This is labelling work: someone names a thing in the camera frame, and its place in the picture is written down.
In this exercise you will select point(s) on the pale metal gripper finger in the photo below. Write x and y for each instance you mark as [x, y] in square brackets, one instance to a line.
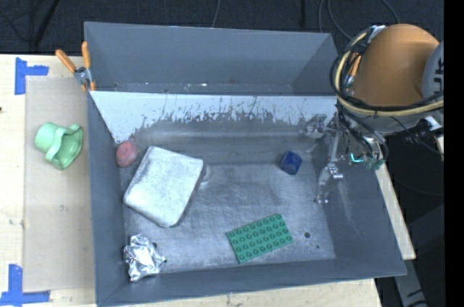
[338, 175]
[323, 187]

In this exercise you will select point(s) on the dark blue cube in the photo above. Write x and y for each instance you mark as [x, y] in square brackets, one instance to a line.
[290, 162]

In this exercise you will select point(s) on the grey metal bin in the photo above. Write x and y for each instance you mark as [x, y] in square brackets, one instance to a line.
[246, 196]

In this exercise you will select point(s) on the green studded flat plate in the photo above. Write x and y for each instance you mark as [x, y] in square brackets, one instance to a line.
[259, 238]

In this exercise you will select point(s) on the white folded cloth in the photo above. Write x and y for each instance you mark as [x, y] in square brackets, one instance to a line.
[163, 186]

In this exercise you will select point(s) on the crumpled silver foil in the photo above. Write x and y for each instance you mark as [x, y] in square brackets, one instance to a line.
[142, 257]

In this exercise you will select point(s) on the pink toy peach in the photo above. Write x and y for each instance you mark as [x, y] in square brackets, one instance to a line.
[126, 154]

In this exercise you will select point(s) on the light green plastic cup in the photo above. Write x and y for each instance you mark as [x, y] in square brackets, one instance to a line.
[59, 146]

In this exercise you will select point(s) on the brown cardboard board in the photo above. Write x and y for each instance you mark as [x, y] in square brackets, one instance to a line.
[54, 218]

